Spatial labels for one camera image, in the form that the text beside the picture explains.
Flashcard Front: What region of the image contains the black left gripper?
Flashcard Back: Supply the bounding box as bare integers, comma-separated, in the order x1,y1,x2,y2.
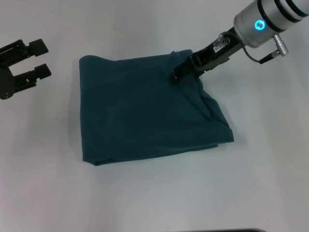
0,38,53,101

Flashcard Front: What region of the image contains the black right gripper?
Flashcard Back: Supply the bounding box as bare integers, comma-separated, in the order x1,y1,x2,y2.
171,26,243,84

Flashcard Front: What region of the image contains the teal t-shirt with beige print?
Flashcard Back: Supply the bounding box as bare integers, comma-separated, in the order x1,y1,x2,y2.
79,49,235,167

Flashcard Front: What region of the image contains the small silver plug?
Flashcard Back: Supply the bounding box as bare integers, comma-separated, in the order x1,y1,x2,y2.
273,33,290,58

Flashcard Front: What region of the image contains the metal elbow cable connector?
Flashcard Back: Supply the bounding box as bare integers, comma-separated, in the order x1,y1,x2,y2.
215,33,230,47

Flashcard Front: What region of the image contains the thin dark cable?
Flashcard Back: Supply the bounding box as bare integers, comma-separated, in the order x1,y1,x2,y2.
240,43,276,65

